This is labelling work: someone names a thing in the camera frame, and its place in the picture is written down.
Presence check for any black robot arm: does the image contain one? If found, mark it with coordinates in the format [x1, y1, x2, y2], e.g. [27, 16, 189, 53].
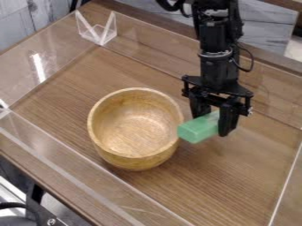
[157, 0, 254, 137]

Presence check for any clear acrylic tray wall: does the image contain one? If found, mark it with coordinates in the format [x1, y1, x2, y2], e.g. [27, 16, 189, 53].
[0, 107, 193, 226]

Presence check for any black table leg frame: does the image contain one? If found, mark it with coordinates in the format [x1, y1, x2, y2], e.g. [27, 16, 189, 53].
[0, 183, 68, 226]

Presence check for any green rectangular block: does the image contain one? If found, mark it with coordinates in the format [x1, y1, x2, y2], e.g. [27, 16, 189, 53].
[177, 111, 219, 144]

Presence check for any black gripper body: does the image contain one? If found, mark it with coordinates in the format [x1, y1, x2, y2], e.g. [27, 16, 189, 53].
[182, 49, 254, 117]

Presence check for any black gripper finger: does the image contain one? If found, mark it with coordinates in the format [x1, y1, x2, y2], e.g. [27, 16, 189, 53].
[189, 95, 211, 118]
[218, 104, 239, 137]

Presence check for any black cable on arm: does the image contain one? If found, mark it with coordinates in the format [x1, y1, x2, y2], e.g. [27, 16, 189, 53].
[230, 43, 256, 73]

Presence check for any brown wooden bowl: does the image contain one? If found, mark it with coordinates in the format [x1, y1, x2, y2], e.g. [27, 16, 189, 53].
[87, 87, 185, 171]

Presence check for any clear acrylic corner bracket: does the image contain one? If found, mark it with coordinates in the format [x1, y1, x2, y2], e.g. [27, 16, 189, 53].
[75, 11, 117, 46]

